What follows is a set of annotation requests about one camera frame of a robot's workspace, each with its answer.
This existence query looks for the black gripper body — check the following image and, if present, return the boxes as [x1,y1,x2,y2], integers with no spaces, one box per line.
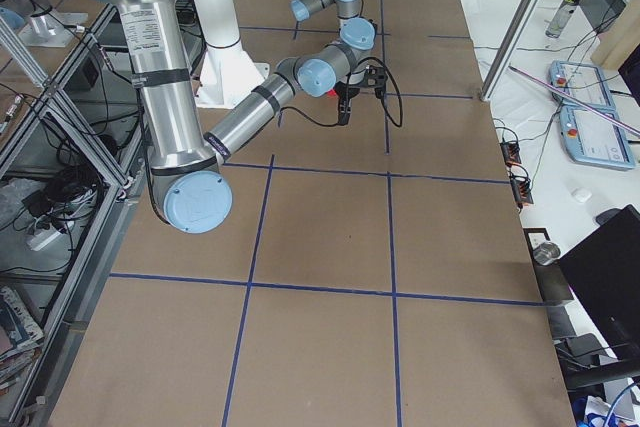
[335,71,364,100]

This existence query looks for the plastic bottle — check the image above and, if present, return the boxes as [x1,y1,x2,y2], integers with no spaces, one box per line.
[545,0,581,38]

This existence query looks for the far teach pendant tablet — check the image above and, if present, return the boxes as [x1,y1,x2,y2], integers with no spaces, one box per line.
[549,60,615,109]

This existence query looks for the teach pendant tablet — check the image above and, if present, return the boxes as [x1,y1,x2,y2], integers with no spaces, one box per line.
[560,105,636,171]
[549,60,615,109]

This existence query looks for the near teach pendant tablet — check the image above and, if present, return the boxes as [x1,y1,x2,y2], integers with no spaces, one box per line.
[560,105,636,171]

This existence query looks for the metal cup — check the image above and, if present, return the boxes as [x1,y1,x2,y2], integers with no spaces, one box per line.
[532,241,561,266]

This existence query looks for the grabber reacher stick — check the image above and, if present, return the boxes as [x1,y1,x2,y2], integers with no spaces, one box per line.
[508,65,640,137]

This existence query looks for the black laptop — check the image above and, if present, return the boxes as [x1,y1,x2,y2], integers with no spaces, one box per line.
[558,205,639,360]

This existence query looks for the stack of books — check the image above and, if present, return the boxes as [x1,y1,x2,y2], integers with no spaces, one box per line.
[1,286,44,395]

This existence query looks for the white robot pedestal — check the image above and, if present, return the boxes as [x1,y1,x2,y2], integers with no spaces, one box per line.
[194,0,269,108]

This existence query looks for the aluminium frame post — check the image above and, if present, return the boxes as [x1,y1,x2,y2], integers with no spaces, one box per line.
[480,0,540,102]

